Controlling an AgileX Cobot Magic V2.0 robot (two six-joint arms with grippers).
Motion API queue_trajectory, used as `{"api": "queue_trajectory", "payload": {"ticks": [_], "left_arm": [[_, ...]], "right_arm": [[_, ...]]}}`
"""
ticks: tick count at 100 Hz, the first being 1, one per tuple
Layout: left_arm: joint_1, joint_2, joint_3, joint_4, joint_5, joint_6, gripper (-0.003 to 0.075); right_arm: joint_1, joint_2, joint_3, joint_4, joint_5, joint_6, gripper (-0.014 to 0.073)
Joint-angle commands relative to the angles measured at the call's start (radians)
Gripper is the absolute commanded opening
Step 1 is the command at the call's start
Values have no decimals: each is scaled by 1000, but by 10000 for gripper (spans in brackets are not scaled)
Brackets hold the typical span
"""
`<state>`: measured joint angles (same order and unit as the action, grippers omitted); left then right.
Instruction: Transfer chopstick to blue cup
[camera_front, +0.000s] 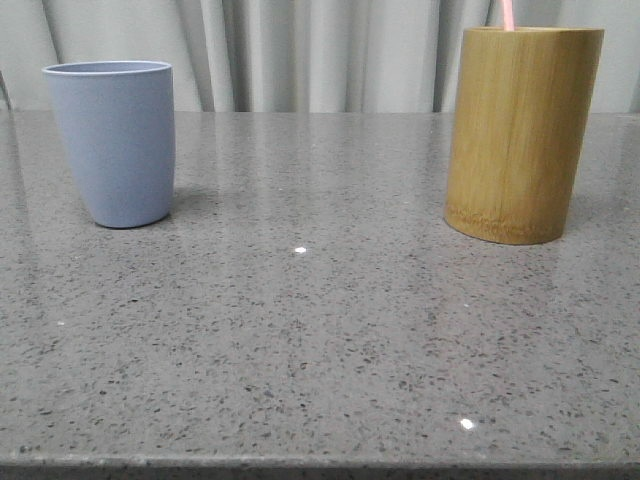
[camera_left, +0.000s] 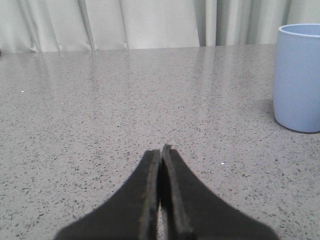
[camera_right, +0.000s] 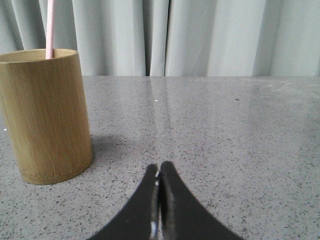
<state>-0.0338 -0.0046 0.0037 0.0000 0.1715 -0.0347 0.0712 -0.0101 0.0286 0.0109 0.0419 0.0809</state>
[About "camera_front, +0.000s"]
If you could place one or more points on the blue plastic cup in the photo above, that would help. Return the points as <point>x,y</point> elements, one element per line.
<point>116,120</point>

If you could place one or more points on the grey curtain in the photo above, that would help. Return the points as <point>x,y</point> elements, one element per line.
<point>262,56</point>

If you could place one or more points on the bamboo wooden holder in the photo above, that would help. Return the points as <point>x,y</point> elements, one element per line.
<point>522,105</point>

